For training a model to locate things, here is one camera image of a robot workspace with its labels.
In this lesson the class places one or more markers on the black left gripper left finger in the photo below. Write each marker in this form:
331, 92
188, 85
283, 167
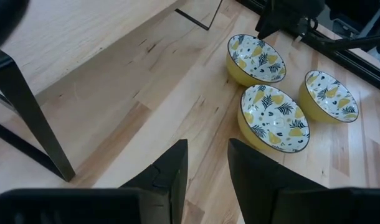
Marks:
174, 174

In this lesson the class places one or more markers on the wooden shelf black metal legs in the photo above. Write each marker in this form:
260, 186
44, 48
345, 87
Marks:
84, 31

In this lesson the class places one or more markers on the black aluminium table frame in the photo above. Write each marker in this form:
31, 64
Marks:
358, 66

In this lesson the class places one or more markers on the yellow pear print bowl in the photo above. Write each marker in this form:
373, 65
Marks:
330, 95
274, 118
255, 59

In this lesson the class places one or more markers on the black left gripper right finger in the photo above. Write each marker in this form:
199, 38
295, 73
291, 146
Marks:
255, 180

